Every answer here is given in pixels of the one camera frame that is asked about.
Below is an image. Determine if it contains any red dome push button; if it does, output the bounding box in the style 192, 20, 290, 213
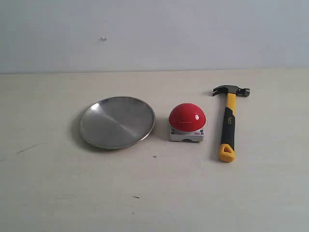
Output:
168, 103, 207, 142

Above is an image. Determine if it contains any yellow black claw hammer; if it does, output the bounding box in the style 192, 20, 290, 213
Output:
212, 85, 251, 163

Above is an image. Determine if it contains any round stainless steel plate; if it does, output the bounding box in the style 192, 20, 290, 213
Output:
78, 96, 156, 150

